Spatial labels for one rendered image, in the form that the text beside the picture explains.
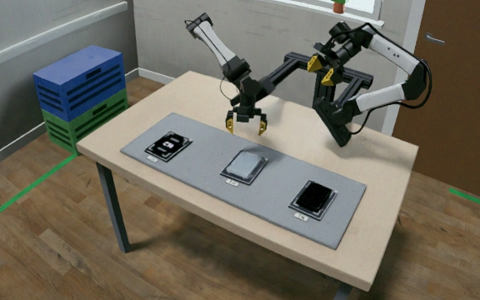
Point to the white name sign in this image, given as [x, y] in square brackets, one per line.
[300, 216]
[153, 159]
[231, 182]

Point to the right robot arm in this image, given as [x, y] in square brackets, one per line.
[236, 66]

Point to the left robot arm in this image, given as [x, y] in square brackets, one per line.
[356, 105]

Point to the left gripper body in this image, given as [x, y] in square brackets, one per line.
[330, 60]

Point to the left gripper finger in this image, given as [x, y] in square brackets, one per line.
[314, 64]
[326, 80]

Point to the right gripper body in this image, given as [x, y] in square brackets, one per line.
[251, 100]

